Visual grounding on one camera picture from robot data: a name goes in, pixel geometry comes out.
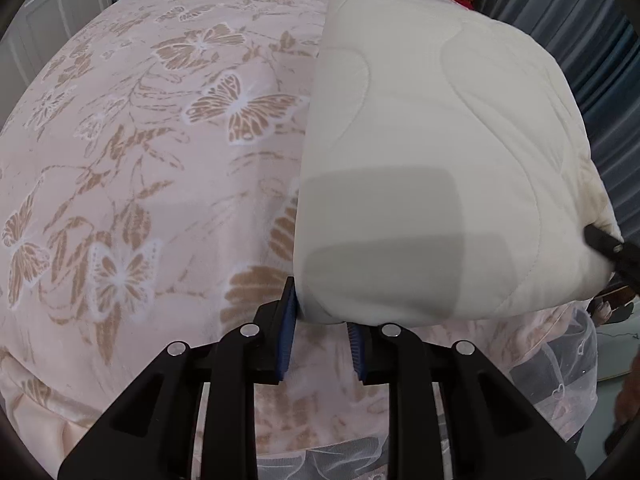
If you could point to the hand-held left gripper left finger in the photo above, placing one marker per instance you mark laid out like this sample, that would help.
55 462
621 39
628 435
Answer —
286 327

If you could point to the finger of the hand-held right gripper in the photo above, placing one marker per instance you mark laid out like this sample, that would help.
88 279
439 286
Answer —
612 252

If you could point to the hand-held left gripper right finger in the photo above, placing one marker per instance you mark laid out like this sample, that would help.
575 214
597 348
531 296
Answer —
356 350

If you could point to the cream quilted jacket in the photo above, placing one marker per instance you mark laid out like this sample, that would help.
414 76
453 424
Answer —
440 160

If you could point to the white lace bed skirt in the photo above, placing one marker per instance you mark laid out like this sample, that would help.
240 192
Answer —
555 375

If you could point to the bed with pink butterfly bedspread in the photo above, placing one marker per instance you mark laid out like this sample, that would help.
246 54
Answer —
150 185

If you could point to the white wardrobe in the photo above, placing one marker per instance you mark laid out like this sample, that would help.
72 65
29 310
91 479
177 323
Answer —
45 15

